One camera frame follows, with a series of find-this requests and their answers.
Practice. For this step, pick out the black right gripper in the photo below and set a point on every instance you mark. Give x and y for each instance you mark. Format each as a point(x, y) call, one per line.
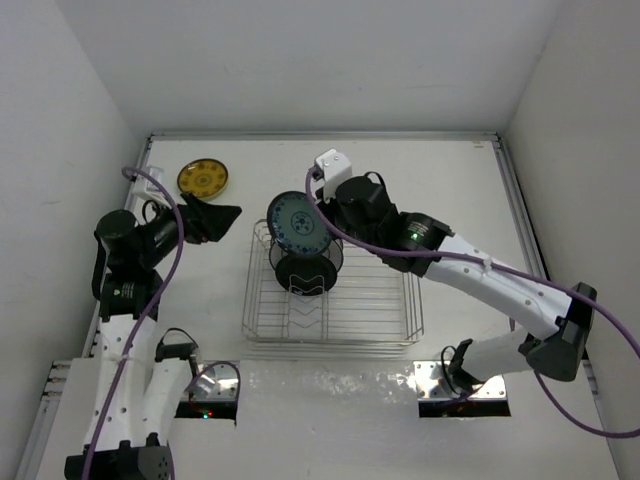
point(326, 208)

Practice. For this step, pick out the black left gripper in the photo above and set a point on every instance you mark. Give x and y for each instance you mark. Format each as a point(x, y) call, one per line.
point(204, 221)

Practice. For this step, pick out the yellow brown patterned plate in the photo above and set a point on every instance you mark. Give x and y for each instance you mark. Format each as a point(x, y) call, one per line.
point(205, 178)

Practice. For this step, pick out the teal blue patterned plate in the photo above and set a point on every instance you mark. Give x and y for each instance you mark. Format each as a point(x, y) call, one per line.
point(295, 226)

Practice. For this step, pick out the black plate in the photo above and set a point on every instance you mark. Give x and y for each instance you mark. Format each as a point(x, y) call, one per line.
point(304, 276)

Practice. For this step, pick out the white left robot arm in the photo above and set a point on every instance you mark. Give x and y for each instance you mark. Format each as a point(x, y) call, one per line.
point(141, 381)

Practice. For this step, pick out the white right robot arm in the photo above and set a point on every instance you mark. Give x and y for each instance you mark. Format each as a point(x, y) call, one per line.
point(554, 324)

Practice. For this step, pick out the steel mounting plate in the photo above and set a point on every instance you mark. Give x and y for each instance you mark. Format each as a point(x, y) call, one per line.
point(217, 384)
point(432, 385)

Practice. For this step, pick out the steel right mounting plate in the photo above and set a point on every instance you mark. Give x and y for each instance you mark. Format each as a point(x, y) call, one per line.
point(432, 385)

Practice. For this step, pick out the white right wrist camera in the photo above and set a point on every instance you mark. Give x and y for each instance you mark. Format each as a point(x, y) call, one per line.
point(332, 169)

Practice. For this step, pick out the steel wire dish rack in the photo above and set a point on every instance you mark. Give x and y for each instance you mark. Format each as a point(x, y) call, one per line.
point(370, 304)

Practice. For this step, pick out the aluminium table edge rail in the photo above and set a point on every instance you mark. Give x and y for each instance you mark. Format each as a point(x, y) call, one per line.
point(524, 228)

